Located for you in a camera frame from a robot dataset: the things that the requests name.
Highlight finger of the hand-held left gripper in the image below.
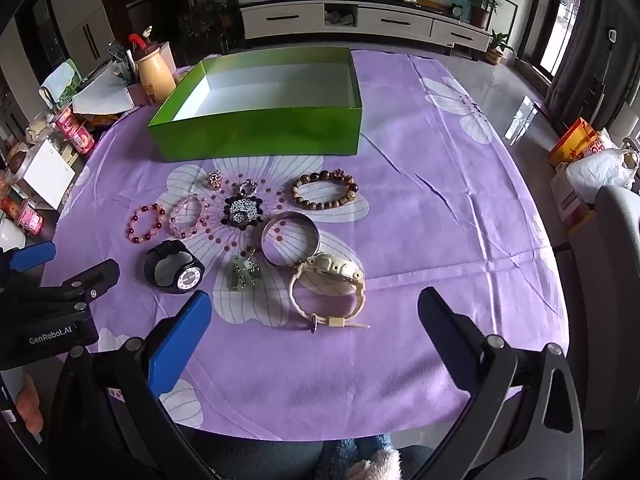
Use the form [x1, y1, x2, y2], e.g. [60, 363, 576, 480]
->
[0, 241, 57, 281]
[27, 259, 122, 313]

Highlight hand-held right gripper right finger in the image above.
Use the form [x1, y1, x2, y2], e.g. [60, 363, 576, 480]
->
[410, 286, 586, 480]

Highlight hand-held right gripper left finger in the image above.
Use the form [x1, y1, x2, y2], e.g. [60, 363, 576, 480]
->
[47, 290, 221, 480]

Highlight black wristwatch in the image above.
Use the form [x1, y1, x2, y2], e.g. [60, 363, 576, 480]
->
[144, 240, 206, 295]

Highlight dark red bead bracelet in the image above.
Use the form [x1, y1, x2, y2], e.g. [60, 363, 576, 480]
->
[126, 203, 167, 246]

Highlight green jade frog charm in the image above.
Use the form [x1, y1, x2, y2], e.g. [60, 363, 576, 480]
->
[230, 247, 262, 293]

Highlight pink bead bracelet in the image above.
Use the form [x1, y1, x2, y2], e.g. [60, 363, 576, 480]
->
[168, 193, 211, 239]

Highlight cream wristwatch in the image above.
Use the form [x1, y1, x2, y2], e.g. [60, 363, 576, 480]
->
[289, 252, 372, 333]

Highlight black white beaded ornament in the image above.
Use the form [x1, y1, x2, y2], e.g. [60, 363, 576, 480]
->
[222, 195, 264, 231]

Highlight silver bangle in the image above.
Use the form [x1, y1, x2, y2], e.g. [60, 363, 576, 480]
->
[259, 212, 321, 268]

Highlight brown bead bracelet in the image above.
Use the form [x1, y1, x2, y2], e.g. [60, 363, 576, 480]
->
[291, 170, 362, 211]

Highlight green cardboard box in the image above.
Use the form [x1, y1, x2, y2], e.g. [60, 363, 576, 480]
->
[146, 46, 363, 162]

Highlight person's left hand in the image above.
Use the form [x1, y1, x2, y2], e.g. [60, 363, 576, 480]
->
[12, 372, 43, 428]

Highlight pink jar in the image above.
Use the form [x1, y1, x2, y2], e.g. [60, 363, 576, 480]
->
[14, 204, 44, 234]

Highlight purple floral tablecloth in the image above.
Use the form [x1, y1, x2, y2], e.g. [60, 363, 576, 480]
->
[42, 50, 571, 443]

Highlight white square box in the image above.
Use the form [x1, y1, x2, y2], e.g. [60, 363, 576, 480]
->
[21, 139, 77, 209]

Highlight pink snack can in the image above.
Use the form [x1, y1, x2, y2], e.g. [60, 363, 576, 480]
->
[54, 107, 96, 154]

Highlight person's blue fluffy clothing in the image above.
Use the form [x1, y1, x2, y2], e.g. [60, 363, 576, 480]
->
[190, 432, 436, 480]

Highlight white paper sheets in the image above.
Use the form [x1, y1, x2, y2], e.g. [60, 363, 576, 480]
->
[71, 66, 135, 114]

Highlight grey chair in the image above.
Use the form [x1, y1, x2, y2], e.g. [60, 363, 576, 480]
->
[575, 184, 640, 431]

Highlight yellow jug with red lid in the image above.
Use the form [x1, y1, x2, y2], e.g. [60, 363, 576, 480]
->
[129, 34, 176, 107]

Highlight white plastic bag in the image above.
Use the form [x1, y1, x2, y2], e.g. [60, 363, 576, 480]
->
[565, 147, 640, 192]

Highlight yellow shopping bag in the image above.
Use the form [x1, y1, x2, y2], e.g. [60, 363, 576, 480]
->
[548, 117, 610, 168]

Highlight dark leafy plant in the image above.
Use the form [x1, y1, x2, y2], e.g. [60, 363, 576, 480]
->
[179, 0, 236, 57]

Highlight small potted plant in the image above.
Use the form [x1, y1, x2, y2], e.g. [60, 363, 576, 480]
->
[484, 30, 516, 66]

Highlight white tv cabinet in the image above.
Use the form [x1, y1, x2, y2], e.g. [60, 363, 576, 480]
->
[239, 0, 493, 53]

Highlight tall potted plant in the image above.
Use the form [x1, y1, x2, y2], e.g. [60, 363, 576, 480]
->
[467, 0, 502, 30]

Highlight grey curtain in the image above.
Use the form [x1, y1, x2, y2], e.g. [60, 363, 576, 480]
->
[545, 0, 640, 128]

